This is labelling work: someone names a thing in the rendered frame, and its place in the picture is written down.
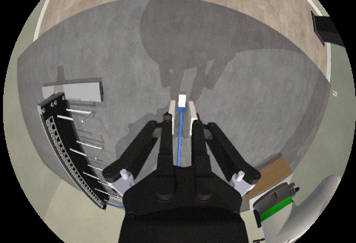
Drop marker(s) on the white cable plug with dark blue boot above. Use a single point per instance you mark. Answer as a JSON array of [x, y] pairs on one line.
[[181, 106]]

